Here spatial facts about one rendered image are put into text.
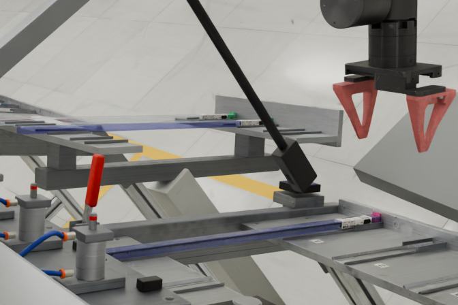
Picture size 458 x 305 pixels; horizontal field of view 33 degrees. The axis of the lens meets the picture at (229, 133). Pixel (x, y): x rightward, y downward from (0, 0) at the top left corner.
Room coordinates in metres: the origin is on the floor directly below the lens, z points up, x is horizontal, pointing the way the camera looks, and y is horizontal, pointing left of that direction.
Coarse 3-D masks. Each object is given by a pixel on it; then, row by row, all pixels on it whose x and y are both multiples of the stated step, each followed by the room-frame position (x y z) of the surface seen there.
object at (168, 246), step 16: (304, 224) 0.81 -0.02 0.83; (320, 224) 0.81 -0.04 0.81; (336, 224) 0.82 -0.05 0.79; (176, 240) 0.74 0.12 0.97; (192, 240) 0.74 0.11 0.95; (208, 240) 0.75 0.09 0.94; (224, 240) 0.76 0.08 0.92; (240, 240) 0.76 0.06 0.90; (256, 240) 0.77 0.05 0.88; (112, 256) 0.71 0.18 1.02; (128, 256) 0.71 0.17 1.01
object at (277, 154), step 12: (288, 144) 0.54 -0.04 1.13; (276, 156) 0.53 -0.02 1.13; (288, 156) 0.53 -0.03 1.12; (300, 156) 0.54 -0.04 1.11; (288, 168) 0.53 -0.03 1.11; (300, 168) 0.53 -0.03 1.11; (312, 168) 0.54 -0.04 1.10; (288, 180) 0.54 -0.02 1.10; (300, 180) 0.53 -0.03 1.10; (312, 180) 0.53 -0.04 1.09
